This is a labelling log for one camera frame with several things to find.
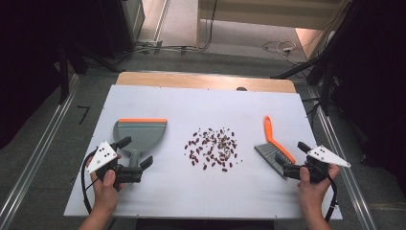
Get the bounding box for person's right hand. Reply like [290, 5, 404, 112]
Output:
[297, 164, 341, 213]

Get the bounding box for grey dustpan with orange edge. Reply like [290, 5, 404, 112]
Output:
[112, 118, 169, 170]

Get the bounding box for black metal stand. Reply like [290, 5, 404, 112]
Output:
[270, 0, 355, 116]
[56, 44, 123, 105]

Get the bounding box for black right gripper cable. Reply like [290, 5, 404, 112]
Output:
[323, 173, 339, 223]

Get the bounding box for dark curtain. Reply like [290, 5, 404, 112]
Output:
[0, 0, 106, 150]
[328, 0, 406, 196]

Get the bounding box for wooden table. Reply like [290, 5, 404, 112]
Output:
[115, 71, 298, 94]

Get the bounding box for person's left hand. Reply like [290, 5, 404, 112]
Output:
[85, 153, 126, 214]

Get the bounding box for black cabinet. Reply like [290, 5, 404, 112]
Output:
[98, 0, 147, 59]

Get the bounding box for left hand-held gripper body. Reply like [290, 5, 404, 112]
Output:
[85, 141, 144, 186]

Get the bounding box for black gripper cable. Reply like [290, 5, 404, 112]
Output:
[79, 147, 101, 216]
[323, 173, 339, 223]

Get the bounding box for black floor cables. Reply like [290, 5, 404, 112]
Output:
[132, 0, 219, 56]

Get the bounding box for white floor cable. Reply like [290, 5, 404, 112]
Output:
[261, 39, 299, 58]

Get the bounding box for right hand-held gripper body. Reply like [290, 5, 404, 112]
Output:
[282, 145, 351, 185]

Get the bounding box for orange brush with grey bristles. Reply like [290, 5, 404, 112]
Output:
[254, 115, 297, 178]

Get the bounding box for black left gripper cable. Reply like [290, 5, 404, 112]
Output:
[79, 147, 101, 216]

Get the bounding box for pile of red beans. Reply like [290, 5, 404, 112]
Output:
[183, 126, 243, 173]

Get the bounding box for metal floor rail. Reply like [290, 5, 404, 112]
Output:
[307, 87, 379, 230]
[0, 74, 81, 230]

